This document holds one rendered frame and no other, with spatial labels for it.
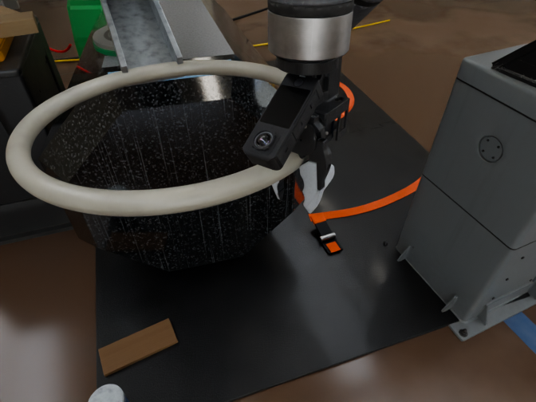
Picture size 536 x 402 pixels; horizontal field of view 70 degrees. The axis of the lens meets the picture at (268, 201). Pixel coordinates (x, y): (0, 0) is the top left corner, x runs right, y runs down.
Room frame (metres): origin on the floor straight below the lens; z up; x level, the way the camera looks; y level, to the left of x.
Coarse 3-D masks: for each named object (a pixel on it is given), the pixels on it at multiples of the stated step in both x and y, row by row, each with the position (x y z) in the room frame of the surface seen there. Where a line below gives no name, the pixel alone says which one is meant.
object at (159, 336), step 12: (156, 324) 0.70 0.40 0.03; (168, 324) 0.70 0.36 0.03; (132, 336) 0.66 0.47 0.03; (144, 336) 0.66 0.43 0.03; (156, 336) 0.66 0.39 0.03; (168, 336) 0.66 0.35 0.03; (108, 348) 0.61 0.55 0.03; (120, 348) 0.61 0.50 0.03; (132, 348) 0.61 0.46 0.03; (144, 348) 0.61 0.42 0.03; (156, 348) 0.61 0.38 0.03; (108, 360) 0.57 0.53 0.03; (120, 360) 0.57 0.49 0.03; (132, 360) 0.57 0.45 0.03; (108, 372) 0.53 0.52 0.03
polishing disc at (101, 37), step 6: (102, 30) 1.16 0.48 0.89; (108, 30) 1.16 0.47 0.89; (96, 36) 1.11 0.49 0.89; (102, 36) 1.11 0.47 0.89; (108, 36) 1.11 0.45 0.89; (96, 42) 1.07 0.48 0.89; (102, 42) 1.07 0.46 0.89; (108, 42) 1.07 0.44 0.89; (102, 48) 1.05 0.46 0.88; (108, 48) 1.04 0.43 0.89
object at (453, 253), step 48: (480, 96) 0.98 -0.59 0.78; (528, 96) 0.87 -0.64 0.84; (432, 144) 1.07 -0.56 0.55; (480, 144) 0.93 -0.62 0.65; (528, 144) 0.82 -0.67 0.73; (432, 192) 1.01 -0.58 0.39; (480, 192) 0.87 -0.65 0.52; (528, 192) 0.76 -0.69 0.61; (432, 240) 0.94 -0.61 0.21; (480, 240) 0.80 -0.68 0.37; (528, 240) 0.73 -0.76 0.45; (432, 288) 0.86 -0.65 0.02; (480, 288) 0.73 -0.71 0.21; (528, 288) 0.84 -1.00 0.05
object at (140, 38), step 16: (112, 0) 1.01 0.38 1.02; (128, 0) 1.02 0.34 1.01; (144, 0) 1.02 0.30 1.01; (112, 16) 0.95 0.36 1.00; (128, 16) 0.95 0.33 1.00; (144, 16) 0.96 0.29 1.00; (160, 16) 0.89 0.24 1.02; (112, 32) 0.82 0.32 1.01; (128, 32) 0.89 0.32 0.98; (144, 32) 0.90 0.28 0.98; (160, 32) 0.91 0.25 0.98; (128, 48) 0.84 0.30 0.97; (144, 48) 0.84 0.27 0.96; (160, 48) 0.85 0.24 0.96; (176, 48) 0.79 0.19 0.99; (128, 64) 0.79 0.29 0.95; (144, 64) 0.79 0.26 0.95; (160, 80) 0.75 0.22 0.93
